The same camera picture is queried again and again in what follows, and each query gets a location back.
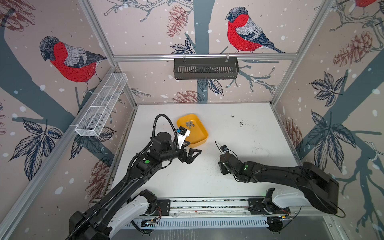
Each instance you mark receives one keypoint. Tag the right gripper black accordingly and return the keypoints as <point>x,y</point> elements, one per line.
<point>221,166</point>

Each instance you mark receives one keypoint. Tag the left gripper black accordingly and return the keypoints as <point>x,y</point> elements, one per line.
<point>189,158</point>

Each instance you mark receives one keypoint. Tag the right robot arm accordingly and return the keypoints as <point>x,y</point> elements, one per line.
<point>321,190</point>

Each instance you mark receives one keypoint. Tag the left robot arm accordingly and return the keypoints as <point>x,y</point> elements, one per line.
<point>108,216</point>

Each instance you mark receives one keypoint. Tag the yellow plastic tray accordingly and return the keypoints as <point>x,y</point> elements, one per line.
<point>198,135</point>

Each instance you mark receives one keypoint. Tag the staple strips pile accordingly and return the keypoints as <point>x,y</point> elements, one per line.
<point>190,124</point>

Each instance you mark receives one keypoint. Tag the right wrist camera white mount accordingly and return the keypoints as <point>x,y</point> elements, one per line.
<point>224,149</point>

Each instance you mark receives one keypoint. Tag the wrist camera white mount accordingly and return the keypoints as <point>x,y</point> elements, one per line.
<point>224,149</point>
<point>182,134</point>

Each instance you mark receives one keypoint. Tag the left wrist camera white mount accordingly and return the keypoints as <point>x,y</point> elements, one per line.
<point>182,134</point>

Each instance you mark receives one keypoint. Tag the aluminium rail front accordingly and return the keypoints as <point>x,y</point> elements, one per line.
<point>222,207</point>

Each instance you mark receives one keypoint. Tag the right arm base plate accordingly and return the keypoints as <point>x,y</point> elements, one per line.
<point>258,206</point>

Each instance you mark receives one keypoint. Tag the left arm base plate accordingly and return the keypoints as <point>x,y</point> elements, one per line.
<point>159,208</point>

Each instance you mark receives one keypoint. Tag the black hanging wire basket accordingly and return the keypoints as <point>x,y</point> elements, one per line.
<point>206,68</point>

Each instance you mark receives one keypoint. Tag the white wire mesh shelf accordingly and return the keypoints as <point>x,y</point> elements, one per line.
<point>94,120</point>

